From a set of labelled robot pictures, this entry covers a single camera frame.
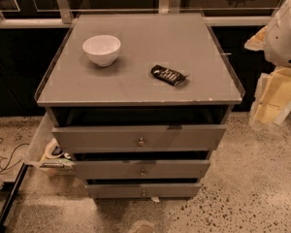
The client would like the white tape roll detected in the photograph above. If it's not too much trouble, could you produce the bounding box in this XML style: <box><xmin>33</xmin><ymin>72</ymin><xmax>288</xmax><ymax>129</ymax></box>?
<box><xmin>45</xmin><ymin>139</ymin><xmax>63</xmax><ymax>159</ymax></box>

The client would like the grey drawer cabinet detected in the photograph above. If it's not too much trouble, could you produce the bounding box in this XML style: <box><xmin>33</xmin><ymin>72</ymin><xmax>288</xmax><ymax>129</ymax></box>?
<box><xmin>36</xmin><ymin>14</ymin><xmax>243</xmax><ymax>187</ymax></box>

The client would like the grey drawer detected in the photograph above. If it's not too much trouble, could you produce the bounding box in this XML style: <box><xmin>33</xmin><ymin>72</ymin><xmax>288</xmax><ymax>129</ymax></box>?
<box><xmin>86</xmin><ymin>183</ymin><xmax>200</xmax><ymax>199</ymax></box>
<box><xmin>52</xmin><ymin>124</ymin><xmax>226</xmax><ymax>153</ymax></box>
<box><xmin>74</xmin><ymin>160</ymin><xmax>210</xmax><ymax>180</ymax></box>

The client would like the grey middle drawer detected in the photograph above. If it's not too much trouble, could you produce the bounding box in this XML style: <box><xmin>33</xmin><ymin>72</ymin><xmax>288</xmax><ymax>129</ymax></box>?
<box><xmin>74</xmin><ymin>160</ymin><xmax>210</xmax><ymax>180</ymax></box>

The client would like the clear plastic storage bin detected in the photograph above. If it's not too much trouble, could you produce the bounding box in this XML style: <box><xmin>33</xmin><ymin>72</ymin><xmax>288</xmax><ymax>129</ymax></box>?
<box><xmin>24</xmin><ymin>115</ymin><xmax>75</xmax><ymax>177</ymax></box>

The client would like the black floor cable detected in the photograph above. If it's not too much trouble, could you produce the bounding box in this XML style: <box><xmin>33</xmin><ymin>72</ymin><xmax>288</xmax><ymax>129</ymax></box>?
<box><xmin>0</xmin><ymin>133</ymin><xmax>31</xmax><ymax>175</ymax></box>

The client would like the black snack wrapper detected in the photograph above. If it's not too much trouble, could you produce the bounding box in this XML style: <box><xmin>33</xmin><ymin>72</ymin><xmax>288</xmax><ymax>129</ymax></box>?
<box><xmin>150</xmin><ymin>65</ymin><xmax>186</xmax><ymax>86</ymax></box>

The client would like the grey top drawer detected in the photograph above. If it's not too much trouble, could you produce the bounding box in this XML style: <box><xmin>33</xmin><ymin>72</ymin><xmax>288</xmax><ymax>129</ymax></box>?
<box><xmin>52</xmin><ymin>124</ymin><xmax>226</xmax><ymax>153</ymax></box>

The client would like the white ceramic bowl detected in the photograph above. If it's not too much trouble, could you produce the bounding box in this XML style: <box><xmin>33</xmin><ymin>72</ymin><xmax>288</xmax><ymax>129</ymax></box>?
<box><xmin>82</xmin><ymin>35</ymin><xmax>121</xmax><ymax>66</ymax></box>

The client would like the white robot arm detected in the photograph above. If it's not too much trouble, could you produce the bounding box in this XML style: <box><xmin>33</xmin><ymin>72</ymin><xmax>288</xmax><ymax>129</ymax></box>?
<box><xmin>244</xmin><ymin>0</ymin><xmax>291</xmax><ymax>130</ymax></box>

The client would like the grey bottom drawer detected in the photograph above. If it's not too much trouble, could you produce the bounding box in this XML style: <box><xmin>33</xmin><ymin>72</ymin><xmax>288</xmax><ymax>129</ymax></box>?
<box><xmin>86</xmin><ymin>183</ymin><xmax>200</xmax><ymax>199</ymax></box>

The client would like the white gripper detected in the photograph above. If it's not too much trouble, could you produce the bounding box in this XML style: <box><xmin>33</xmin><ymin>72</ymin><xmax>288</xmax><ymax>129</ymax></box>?
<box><xmin>244</xmin><ymin>0</ymin><xmax>291</xmax><ymax>130</ymax></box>

